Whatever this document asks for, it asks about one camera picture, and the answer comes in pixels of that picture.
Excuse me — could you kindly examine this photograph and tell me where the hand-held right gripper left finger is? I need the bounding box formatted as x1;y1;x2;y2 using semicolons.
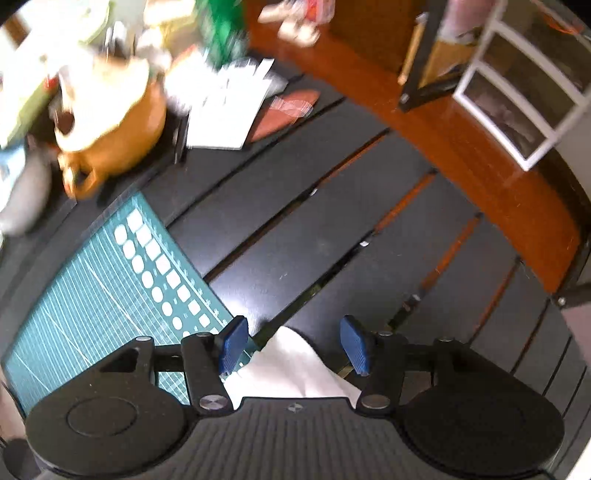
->
99;315;250;415

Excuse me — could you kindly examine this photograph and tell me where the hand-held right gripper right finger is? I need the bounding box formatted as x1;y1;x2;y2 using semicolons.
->
340;315;490;414

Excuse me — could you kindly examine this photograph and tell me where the white garment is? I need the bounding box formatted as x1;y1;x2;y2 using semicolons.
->
222;325;363;411

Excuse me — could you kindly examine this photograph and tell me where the black slatted table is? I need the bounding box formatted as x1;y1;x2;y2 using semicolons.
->
0;69;583;418

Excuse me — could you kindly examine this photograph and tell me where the green cutting mat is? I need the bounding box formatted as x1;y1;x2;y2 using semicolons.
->
0;191;260;416

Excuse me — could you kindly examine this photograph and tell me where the white paper sheet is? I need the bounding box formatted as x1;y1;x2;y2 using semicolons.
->
184;56;276;151

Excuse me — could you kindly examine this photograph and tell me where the red-brown oval pouch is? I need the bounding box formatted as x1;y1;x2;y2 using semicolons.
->
248;88;322;145

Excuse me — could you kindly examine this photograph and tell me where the grey soft object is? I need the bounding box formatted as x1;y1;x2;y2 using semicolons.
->
0;150;52;237

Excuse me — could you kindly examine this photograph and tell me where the white shelf rack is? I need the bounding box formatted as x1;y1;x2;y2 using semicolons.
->
451;0;591;172

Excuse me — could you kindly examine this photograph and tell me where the yellow-orange box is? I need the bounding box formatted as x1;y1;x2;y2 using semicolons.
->
399;21;468;87

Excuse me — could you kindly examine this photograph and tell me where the green box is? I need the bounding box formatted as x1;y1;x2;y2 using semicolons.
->
195;0;249;71

